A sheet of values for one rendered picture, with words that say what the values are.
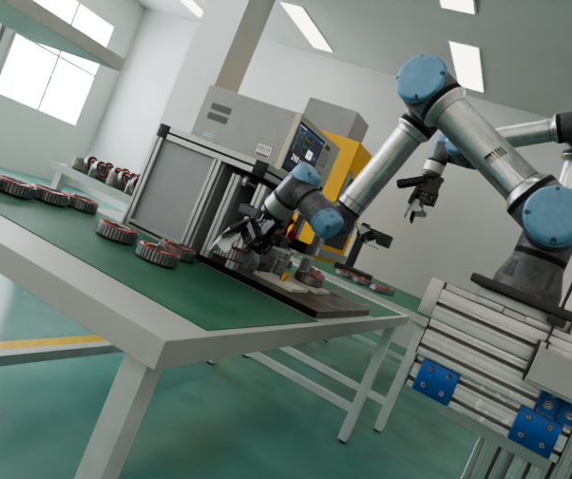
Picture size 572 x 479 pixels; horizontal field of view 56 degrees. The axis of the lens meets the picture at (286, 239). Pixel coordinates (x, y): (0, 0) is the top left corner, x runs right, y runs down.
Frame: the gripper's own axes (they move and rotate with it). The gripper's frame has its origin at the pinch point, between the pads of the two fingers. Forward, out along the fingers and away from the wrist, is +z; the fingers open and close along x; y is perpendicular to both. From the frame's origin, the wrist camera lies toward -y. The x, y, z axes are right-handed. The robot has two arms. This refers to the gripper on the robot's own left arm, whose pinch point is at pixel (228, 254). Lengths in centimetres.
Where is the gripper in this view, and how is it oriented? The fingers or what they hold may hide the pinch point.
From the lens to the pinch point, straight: 152.2
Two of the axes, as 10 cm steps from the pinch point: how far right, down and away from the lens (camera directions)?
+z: -6.3, 6.6, 4.2
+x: 7.1, 2.6, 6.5
